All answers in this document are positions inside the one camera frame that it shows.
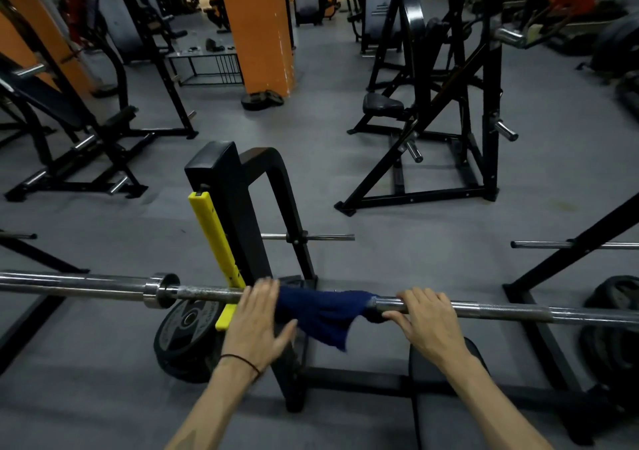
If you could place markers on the person's left hand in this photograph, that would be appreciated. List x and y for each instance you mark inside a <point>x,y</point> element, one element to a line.
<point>254,325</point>

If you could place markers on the person's right hand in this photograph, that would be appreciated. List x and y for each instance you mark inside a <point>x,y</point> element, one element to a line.
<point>434,330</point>

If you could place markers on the steel barbell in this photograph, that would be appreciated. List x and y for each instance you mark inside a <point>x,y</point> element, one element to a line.
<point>499,311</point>

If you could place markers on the blue cleaning cloth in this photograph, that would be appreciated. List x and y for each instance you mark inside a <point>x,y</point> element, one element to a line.
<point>324,315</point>

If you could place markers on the person's left forearm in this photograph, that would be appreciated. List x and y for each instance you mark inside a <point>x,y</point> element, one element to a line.
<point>214,409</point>

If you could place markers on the person's right forearm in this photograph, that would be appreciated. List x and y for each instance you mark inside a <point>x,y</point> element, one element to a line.
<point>494,409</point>

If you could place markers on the grey cloth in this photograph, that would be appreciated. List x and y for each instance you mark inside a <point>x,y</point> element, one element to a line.
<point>290,281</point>

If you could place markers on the black weight plate white lettering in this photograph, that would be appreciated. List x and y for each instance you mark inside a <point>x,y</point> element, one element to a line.
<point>184,340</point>

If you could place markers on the yellow bar hook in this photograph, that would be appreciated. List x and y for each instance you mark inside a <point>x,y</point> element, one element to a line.
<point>212,230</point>

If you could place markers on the black bench press rack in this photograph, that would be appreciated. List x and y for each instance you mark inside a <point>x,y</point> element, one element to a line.
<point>219,170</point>

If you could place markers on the large black weight plate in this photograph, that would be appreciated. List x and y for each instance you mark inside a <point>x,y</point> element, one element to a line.
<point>609,345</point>

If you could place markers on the small black weight plate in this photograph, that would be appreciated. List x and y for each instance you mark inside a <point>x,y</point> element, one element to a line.
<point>275,97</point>
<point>255,101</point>

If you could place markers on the black and red lever machine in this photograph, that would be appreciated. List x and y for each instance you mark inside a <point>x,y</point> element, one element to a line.
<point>382,102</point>

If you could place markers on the black incline bench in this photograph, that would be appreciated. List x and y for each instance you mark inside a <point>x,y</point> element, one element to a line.
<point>120,115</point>

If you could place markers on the black squat rack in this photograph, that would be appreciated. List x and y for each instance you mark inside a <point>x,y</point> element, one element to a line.
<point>170,85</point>

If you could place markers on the wide orange pillar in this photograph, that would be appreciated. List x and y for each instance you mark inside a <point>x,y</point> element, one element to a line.
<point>257,30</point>

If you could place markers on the black elliptical trainer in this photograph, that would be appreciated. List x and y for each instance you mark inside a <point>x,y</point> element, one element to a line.
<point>614,45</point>

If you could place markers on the narrow orange pillar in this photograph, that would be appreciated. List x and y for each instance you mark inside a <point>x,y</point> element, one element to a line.
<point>35,20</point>

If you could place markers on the black rack base frame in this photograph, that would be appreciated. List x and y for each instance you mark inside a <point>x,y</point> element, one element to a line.
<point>30,330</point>

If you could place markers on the black plate-loaded machine frame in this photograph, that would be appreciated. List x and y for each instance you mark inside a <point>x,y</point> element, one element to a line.
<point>379,55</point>

